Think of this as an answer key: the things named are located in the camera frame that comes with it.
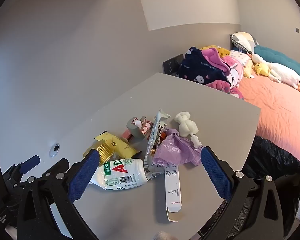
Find yellow snack packet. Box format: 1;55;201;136
94;131;142;158

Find silver snack wrapper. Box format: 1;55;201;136
143;108;171;171

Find dark printed snack wrapper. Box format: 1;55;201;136
154;121;168;147

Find checked pillow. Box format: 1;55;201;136
230;32;259;54

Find white patterned pillow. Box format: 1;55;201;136
229;49;252;67

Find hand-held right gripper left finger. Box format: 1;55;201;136
16;149;100;240

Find round table cable grommet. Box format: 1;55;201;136
49;143;60;157

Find crushed white plastic bottle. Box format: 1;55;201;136
90;158;148;192

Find yellow cloth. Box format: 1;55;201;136
200;45;230;58

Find small white pump head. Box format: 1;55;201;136
190;134;204;149

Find red patterned wrapper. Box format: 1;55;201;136
140;120;154;134

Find yellow duck plush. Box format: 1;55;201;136
254;62;270;77

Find long white cardboard box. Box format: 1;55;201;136
164;162;182;222

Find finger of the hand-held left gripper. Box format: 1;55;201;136
42;158;71;178
2;155;41;182

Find pink fleece blanket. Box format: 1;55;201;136
201;47;244;99

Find small black box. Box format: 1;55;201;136
162;54;184;75

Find navy printed blanket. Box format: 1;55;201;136
176;46;232;86

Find white goose plush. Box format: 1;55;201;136
247;52;300;93

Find orange bed sheet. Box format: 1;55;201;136
236;72;300;163

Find teal pillow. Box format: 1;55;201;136
254;44;300;89

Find purple plastic bag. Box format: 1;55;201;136
152;129;203;167

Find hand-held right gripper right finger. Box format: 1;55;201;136
197;147;286;240

